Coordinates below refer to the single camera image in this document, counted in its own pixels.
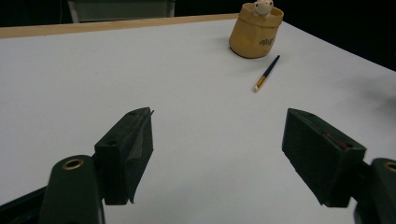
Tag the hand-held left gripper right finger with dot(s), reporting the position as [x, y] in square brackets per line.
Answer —
[317, 155]

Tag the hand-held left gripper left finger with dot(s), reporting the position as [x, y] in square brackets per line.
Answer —
[120, 155]

